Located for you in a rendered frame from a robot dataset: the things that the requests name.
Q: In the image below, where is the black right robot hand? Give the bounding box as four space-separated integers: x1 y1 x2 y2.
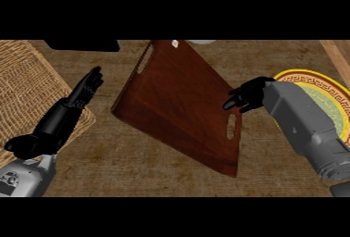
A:
222 76 278 114

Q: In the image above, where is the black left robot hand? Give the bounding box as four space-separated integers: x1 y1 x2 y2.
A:
3 66 105 161

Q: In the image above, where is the dark red wooden tray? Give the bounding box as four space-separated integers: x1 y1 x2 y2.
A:
110 40 244 179

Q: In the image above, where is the yellow patterned plate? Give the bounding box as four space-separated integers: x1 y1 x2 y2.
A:
272 69 350 143

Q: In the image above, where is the wicker placemat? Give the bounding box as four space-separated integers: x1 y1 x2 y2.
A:
0 40 99 169

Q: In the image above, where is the black appliance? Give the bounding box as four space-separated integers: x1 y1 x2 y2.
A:
43 40 121 53

